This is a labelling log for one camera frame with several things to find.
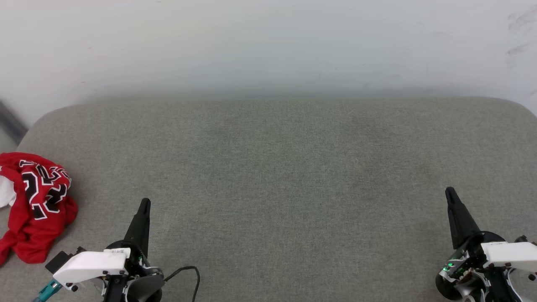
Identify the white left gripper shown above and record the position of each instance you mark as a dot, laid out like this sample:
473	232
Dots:
90	264

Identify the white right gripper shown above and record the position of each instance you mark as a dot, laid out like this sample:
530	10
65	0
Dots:
509	253

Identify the red jersey with white sleeves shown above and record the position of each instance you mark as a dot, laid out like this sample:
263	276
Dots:
37	226

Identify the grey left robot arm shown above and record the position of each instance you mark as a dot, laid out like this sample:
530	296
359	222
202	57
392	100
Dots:
144	290

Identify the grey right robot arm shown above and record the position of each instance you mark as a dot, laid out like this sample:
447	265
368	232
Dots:
451	289

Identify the grey fabric sofa cushion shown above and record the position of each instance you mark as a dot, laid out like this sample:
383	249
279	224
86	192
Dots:
277	188

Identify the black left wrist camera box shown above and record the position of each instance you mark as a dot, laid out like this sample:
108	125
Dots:
61	261

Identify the teal left camera connector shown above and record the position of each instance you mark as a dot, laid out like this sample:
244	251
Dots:
48	290

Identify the dark grey wall strip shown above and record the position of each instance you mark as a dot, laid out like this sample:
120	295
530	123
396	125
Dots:
11	122

